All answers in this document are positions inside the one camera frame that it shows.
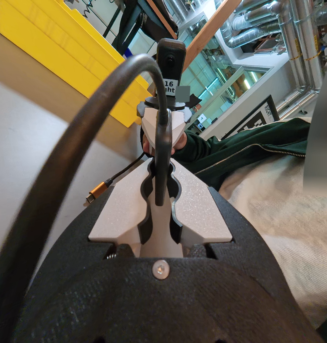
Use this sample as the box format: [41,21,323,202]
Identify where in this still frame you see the person's right forearm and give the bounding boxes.
[174,131,225,172]

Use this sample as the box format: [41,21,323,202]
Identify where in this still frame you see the person's right hand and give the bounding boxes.
[142,135,188,157]

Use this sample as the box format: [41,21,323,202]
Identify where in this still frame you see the black-framed wooden table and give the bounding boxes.
[103,0,180,55]

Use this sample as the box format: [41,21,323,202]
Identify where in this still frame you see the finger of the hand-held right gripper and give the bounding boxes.
[141,108,160,156]
[169,110,187,148]

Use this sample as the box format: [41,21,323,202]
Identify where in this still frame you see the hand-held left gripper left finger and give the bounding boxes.
[88,158,156,258]

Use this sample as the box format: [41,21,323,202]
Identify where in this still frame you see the coiled black cable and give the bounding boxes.
[82,0,94,19]

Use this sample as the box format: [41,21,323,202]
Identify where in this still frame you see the wooden beam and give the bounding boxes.
[180,0,243,74]

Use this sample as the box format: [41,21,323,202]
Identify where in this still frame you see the black cable orange plugs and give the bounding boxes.
[86,151,150,206]

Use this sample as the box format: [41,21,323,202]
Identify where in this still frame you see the yellow plastic bin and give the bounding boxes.
[0,0,153,128]

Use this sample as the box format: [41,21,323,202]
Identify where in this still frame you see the green zip jacket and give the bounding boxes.
[193,117,311,191]

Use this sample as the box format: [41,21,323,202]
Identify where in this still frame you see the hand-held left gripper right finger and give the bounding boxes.
[167,158,233,258]

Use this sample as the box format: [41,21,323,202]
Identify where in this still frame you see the black framed marker sign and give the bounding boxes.
[221,94,281,140]

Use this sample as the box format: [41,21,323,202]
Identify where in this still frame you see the grey hub cable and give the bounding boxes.
[0,54,171,343]

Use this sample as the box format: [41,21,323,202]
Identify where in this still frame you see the silver ventilation ducts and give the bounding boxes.
[214,0,327,113]

